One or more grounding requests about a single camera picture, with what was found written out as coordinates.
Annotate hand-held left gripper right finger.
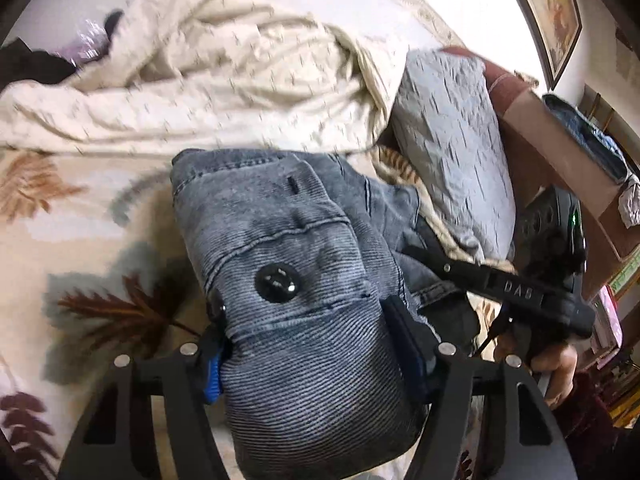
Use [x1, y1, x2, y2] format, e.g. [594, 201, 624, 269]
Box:
[382, 296, 578, 480]

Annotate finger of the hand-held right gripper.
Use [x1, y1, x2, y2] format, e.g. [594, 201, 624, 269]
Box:
[399, 216, 493, 293]

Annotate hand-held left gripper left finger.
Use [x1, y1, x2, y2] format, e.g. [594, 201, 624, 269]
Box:
[59, 330, 224, 480]

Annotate grey washed denim pants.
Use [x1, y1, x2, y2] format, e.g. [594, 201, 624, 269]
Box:
[170, 147, 481, 480]

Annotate person's right forearm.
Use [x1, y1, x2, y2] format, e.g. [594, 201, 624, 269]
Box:
[550, 375, 632, 480]

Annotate person's right hand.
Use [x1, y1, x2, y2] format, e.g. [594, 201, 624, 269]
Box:
[492, 322, 578, 411]

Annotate green box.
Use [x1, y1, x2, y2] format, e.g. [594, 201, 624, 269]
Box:
[607, 250, 640, 296]

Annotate pink book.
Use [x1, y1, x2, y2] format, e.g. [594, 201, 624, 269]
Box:
[590, 285, 624, 357]

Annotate crumpled grey cloth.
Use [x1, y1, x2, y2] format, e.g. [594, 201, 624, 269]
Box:
[618, 175, 640, 228]

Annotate brown wooden headboard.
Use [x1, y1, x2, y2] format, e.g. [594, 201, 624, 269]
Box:
[442, 45, 640, 301]

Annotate grey quilted pillow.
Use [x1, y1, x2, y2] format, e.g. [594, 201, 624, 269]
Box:
[390, 50, 518, 263]

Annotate blue denim garment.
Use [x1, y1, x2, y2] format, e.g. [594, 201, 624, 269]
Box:
[542, 92, 628, 183]

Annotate leaf print blanket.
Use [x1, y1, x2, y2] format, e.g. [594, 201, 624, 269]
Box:
[0, 146, 516, 480]

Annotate cream patterned quilt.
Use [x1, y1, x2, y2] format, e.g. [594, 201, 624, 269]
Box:
[0, 0, 416, 158]

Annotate purple plastic bag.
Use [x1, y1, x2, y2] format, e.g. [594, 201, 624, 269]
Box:
[52, 20, 108, 68]

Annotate black cloth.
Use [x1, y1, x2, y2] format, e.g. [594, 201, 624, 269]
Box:
[0, 10, 126, 86]

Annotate large framed wall picture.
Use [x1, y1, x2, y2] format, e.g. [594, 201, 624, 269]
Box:
[502, 0, 583, 91]

